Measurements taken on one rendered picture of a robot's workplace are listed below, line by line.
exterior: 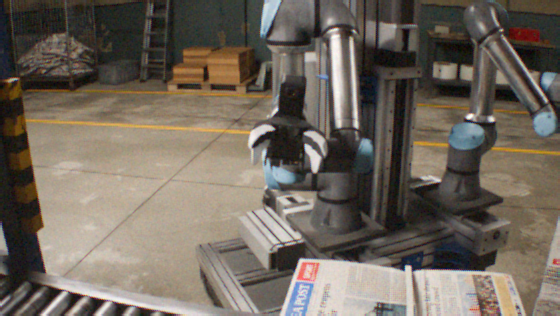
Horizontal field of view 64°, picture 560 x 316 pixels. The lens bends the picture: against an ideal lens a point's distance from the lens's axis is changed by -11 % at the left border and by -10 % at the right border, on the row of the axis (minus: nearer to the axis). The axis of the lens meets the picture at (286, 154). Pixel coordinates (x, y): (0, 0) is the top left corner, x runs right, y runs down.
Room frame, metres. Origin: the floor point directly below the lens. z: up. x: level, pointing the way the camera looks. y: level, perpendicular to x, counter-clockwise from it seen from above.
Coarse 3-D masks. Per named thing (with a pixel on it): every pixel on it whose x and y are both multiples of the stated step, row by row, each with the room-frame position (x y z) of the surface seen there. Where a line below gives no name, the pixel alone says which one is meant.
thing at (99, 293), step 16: (0, 272) 0.99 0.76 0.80; (16, 272) 1.00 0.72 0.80; (32, 272) 1.00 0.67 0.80; (64, 288) 0.95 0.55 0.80; (80, 288) 0.95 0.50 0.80; (96, 288) 0.96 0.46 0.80; (96, 304) 0.92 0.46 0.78; (128, 304) 0.90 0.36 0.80; (144, 304) 0.90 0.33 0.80; (160, 304) 0.91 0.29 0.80; (176, 304) 0.91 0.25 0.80; (192, 304) 0.91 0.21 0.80
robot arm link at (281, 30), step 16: (272, 0) 1.26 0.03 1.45; (288, 0) 1.26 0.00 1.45; (304, 0) 1.26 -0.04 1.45; (272, 16) 1.24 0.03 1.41; (288, 16) 1.24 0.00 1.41; (304, 16) 1.24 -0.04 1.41; (272, 32) 1.25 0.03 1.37; (288, 32) 1.24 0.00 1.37; (304, 32) 1.25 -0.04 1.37; (272, 48) 1.26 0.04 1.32; (288, 48) 1.24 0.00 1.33; (304, 48) 1.26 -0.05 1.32; (288, 64) 1.25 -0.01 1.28; (272, 176) 1.24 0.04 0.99
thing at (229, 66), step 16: (192, 48) 7.61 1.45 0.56; (208, 48) 7.56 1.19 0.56; (224, 48) 7.52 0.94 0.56; (240, 48) 7.49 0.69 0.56; (192, 64) 7.27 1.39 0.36; (208, 64) 6.96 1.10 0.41; (224, 64) 6.91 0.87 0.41; (240, 64) 6.94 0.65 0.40; (176, 80) 7.05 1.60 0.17; (192, 80) 7.00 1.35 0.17; (208, 80) 7.11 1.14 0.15; (224, 80) 6.90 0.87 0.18; (240, 80) 6.88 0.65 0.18
